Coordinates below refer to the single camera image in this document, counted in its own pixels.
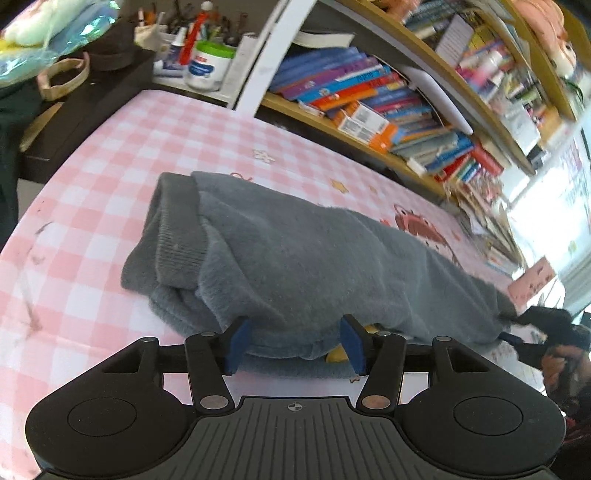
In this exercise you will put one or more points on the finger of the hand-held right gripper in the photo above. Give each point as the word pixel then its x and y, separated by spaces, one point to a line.
pixel 511 339
pixel 538 316

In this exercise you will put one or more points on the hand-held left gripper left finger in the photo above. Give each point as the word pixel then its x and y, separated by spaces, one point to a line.
pixel 238 344

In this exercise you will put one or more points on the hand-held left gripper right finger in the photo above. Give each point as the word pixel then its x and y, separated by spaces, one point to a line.
pixel 351 344

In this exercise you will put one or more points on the grey fleece sweater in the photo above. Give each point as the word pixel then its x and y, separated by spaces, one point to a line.
pixel 295 258

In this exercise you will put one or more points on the person's right hand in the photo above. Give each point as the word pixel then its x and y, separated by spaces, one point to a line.
pixel 556 369

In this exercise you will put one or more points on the pink printed box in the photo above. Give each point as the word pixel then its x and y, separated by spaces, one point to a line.
pixel 531 279

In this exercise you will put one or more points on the orange and white box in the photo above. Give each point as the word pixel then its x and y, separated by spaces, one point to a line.
pixel 364 121

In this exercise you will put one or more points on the pink checkered bed sheet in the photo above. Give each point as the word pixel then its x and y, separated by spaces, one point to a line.
pixel 115 152

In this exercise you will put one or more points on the wooden bookshelf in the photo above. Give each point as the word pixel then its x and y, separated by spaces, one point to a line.
pixel 466 92

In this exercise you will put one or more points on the row of colourful books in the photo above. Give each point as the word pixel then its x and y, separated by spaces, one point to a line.
pixel 369 97

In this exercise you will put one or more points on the white jar with green lid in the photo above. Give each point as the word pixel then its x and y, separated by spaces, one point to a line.
pixel 208 65

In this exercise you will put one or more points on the pink plush doll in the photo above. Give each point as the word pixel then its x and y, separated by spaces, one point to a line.
pixel 549 32

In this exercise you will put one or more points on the dark green cloth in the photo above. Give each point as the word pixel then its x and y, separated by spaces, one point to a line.
pixel 11 152

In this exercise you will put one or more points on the small white bottle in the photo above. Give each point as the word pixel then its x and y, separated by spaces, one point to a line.
pixel 177 48

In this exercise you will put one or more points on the thick white book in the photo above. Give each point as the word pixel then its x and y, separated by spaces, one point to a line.
pixel 323 39

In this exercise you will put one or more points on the red and white tube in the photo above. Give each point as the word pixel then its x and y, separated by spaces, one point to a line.
pixel 194 37

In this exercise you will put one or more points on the beige headband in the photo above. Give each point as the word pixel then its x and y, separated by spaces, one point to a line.
pixel 62 76

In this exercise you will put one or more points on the black hat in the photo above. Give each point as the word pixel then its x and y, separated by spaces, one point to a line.
pixel 111 48

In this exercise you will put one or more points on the green plastic bag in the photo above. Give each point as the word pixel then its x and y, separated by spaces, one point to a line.
pixel 46 34

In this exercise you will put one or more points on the white bed frame post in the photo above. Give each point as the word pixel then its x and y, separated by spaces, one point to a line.
pixel 272 50

